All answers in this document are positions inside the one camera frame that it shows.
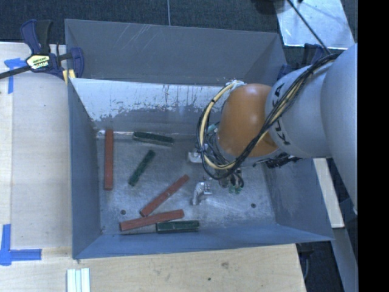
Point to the red-brown flat block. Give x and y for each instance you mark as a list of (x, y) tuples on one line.
[(164, 195), (108, 160), (152, 220)]

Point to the pale wood flat board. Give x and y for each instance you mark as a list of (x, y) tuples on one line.
[(39, 163)]

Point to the dark green flat block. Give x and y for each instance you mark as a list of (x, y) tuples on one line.
[(177, 226), (153, 138), (141, 168)]

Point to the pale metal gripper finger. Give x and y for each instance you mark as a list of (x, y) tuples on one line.
[(199, 192), (194, 157)]

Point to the grey metal bin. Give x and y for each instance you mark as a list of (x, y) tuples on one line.
[(170, 56)]

